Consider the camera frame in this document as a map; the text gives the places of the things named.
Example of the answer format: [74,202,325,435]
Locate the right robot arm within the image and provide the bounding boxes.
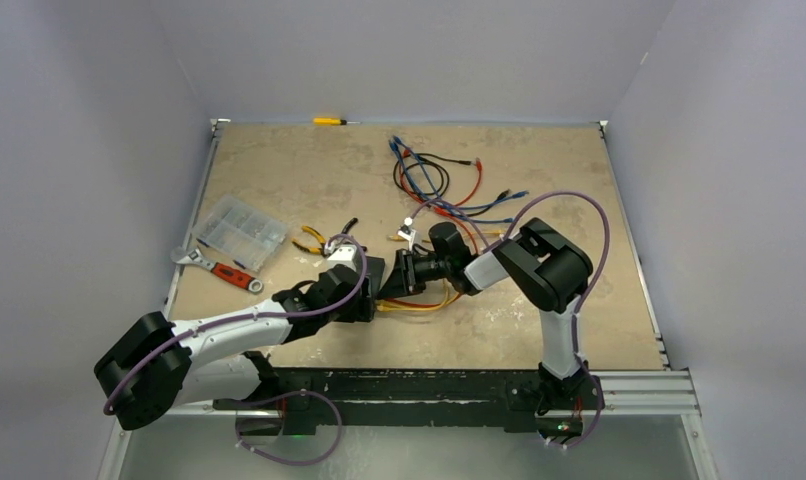
[378,218,593,407]

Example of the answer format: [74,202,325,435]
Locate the blue ethernet cable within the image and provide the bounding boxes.
[389,135,518,227]
[388,135,531,213]

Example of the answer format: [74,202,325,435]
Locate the red handled adjustable wrench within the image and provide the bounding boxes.
[170,247,264,294]

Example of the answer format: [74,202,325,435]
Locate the yellow screwdriver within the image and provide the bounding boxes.
[313,117,359,126]

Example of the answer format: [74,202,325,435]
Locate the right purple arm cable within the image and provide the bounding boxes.
[406,191,612,452]

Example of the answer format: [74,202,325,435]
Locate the clear plastic parts box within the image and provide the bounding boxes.
[192,194,289,272]

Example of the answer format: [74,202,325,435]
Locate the yellow handled pliers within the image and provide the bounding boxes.
[292,217,363,258]

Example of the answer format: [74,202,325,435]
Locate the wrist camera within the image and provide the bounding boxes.
[326,244,362,272]
[397,217,422,251]

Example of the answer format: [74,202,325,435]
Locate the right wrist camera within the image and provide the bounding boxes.
[397,217,422,251]

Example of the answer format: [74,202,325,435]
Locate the red ethernet cable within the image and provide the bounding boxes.
[376,205,484,313]
[398,144,484,211]

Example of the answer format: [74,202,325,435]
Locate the aluminium table frame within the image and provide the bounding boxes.
[94,122,700,449]

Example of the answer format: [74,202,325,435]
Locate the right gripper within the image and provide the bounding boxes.
[378,248,452,299]

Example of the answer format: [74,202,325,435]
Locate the black network switch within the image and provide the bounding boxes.
[348,256,385,323]

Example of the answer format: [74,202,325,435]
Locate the yellow ethernet cable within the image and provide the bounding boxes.
[376,231,461,314]

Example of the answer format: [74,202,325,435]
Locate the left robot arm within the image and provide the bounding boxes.
[94,265,376,430]

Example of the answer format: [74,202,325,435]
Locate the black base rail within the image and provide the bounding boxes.
[213,367,605,440]

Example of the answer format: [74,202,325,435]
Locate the orange ethernet cable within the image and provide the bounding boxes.
[376,231,507,314]

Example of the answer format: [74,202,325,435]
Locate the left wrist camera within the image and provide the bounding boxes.
[326,244,362,272]

